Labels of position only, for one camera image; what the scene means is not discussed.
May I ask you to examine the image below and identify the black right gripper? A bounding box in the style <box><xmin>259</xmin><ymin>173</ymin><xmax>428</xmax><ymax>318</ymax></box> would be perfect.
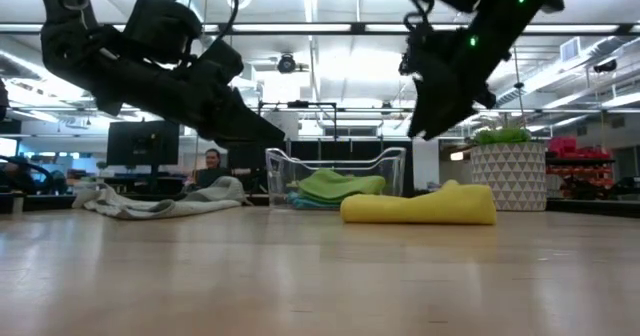
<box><xmin>407</xmin><ymin>0</ymin><xmax>565</xmax><ymax>141</ymax></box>

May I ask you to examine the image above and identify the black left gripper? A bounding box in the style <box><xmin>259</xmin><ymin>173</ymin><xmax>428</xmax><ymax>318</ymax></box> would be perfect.
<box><xmin>94</xmin><ymin>61</ymin><xmax>286</xmax><ymax>145</ymax></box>

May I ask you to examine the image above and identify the blue microfiber towel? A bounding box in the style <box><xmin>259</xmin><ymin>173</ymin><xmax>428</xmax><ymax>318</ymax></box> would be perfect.
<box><xmin>287</xmin><ymin>190</ymin><xmax>346</xmax><ymax>210</ymax></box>

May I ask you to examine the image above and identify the yellow microfiber towel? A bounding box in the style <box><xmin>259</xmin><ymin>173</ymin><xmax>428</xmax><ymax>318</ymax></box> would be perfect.
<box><xmin>339</xmin><ymin>179</ymin><xmax>498</xmax><ymax>226</ymax></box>

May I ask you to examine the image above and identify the green microfiber towel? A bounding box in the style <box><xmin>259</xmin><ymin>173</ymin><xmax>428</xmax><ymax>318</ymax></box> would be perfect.
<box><xmin>294</xmin><ymin>168</ymin><xmax>387</xmax><ymax>202</ymax></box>

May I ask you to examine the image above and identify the grey microfiber towel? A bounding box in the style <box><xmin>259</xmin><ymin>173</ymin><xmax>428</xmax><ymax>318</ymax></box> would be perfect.
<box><xmin>72</xmin><ymin>175</ymin><xmax>251</xmax><ymax>221</ymax></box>

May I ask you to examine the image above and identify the person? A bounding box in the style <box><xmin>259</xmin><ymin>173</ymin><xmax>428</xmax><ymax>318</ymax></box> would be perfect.
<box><xmin>184</xmin><ymin>148</ymin><xmax>234</xmax><ymax>192</ymax></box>

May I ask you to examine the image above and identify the small dark monitor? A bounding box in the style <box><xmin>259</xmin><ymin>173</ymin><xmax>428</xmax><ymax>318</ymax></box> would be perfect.
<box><xmin>227</xmin><ymin>143</ymin><xmax>269</xmax><ymax>192</ymax></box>

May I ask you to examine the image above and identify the clear plastic bin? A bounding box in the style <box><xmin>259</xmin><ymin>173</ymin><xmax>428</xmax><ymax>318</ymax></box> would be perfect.
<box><xmin>264</xmin><ymin>147</ymin><xmax>407</xmax><ymax>211</ymax></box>

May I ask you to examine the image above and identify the succulent in white patterned pot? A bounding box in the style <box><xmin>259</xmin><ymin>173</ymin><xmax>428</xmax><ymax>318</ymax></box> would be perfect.
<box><xmin>469</xmin><ymin>127</ymin><xmax>548</xmax><ymax>212</ymax></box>

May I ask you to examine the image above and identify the large black monitor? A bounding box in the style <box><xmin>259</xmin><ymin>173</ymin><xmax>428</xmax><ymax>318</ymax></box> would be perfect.
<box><xmin>106</xmin><ymin>119</ymin><xmax>182</xmax><ymax>182</ymax></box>

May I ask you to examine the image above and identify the black overhead light beam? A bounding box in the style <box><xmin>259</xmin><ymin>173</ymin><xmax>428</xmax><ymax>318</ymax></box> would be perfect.
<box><xmin>0</xmin><ymin>23</ymin><xmax>640</xmax><ymax>37</ymax></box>

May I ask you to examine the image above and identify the shelf with red bins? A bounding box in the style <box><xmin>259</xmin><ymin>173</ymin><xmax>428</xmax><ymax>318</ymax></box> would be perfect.
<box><xmin>545</xmin><ymin>136</ymin><xmax>616</xmax><ymax>200</ymax></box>

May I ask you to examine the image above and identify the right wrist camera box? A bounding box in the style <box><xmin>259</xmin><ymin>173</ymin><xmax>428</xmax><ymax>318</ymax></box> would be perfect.
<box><xmin>398</xmin><ymin>23</ymin><xmax>469</xmax><ymax>77</ymax></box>

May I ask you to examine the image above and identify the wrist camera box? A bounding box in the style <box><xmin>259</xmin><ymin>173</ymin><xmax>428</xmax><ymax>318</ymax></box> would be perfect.
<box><xmin>398</xmin><ymin>23</ymin><xmax>469</xmax><ymax>77</ymax></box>
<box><xmin>199</xmin><ymin>39</ymin><xmax>245</xmax><ymax>86</ymax></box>

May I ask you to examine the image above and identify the black background gantry frame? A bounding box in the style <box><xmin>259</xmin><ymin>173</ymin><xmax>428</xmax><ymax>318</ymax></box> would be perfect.
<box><xmin>257</xmin><ymin>99</ymin><xmax>339</xmax><ymax>142</ymax></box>

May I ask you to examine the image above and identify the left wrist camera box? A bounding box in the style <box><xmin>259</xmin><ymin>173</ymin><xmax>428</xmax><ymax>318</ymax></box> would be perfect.
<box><xmin>199</xmin><ymin>39</ymin><xmax>245</xmax><ymax>86</ymax></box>

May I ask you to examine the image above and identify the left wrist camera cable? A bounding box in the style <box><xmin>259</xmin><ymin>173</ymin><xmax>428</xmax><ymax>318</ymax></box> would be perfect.
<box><xmin>167</xmin><ymin>0</ymin><xmax>240</xmax><ymax>42</ymax></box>

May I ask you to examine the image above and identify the thick dark cable loop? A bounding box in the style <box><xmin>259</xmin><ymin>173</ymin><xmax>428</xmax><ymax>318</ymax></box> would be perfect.
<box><xmin>0</xmin><ymin>154</ymin><xmax>55</xmax><ymax>197</ymax></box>

